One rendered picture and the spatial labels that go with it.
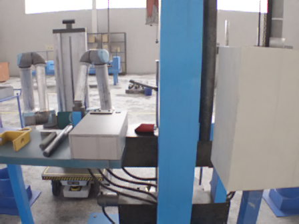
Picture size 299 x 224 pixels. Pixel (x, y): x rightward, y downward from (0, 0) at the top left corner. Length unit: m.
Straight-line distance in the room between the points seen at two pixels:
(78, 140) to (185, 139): 0.49
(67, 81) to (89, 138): 1.52
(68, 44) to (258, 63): 2.14
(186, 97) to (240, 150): 0.47
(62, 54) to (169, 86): 1.69
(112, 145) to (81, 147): 0.15
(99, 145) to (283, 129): 0.77
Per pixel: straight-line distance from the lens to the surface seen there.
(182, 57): 1.02
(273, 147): 0.69
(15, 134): 1.48
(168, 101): 1.04
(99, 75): 2.11
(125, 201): 1.60
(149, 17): 1.70
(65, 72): 2.55
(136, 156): 1.39
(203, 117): 1.24
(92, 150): 1.11
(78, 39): 2.46
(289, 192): 2.68
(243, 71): 0.60
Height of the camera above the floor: 1.57
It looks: 15 degrees down
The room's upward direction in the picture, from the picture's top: straight up
